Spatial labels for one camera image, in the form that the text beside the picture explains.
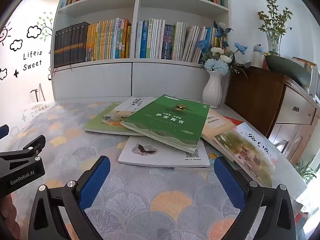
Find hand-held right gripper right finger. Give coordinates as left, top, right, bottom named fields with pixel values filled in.
left=214, top=156, right=297, bottom=240

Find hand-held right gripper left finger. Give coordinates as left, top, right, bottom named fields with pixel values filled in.
left=28, top=155, right=111, bottom=240

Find beige book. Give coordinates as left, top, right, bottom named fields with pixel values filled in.
left=200, top=108, right=244, bottom=163

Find row of white and blue books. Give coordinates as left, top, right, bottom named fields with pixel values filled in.
left=135, top=18, right=225, bottom=64

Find person's left hand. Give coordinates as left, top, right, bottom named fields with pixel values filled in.
left=0, top=194, right=21, bottom=240

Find book with landscape painting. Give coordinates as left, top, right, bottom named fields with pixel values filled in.
left=214, top=122, right=279, bottom=188

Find dark metal stand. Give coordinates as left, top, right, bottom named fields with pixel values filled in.
left=30, top=83, right=46, bottom=103

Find fan patterned tablecloth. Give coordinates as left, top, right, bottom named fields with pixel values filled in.
left=4, top=99, right=308, bottom=240

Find light green book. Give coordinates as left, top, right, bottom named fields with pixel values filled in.
left=83, top=102, right=145, bottom=134

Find red book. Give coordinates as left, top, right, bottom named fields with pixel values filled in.
left=222, top=116, right=244, bottom=127

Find white book with bird picture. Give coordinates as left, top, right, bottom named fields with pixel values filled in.
left=117, top=135, right=211, bottom=168

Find green potted plant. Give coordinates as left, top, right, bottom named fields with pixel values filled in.
left=294, top=155, right=318, bottom=183

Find brown wooden cabinet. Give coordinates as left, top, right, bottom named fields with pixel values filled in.
left=224, top=66, right=320, bottom=166

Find dark green book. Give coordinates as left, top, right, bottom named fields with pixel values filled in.
left=120, top=94, right=210, bottom=153

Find white bookshelf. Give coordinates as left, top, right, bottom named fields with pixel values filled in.
left=50, top=0, right=230, bottom=103

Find blue and white artificial flowers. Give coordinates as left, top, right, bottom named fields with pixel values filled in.
left=197, top=20, right=252, bottom=80

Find white bottle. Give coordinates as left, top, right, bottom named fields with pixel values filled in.
left=251, top=44, right=266, bottom=68

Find dark green ribbed dish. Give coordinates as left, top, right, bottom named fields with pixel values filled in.
left=264, top=55, right=312, bottom=87

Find glass vase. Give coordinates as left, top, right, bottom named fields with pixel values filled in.
left=265, top=29, right=283, bottom=57

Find dried flower bunch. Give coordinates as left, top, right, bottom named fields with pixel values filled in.
left=257, top=0, right=293, bottom=36

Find lettering wall decal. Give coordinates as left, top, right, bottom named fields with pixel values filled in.
left=22, top=50, right=51, bottom=71

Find sun wall decal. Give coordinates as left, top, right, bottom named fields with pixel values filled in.
left=0, top=22, right=12, bottom=46

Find tree wall decal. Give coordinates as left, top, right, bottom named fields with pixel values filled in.
left=37, top=12, right=54, bottom=42

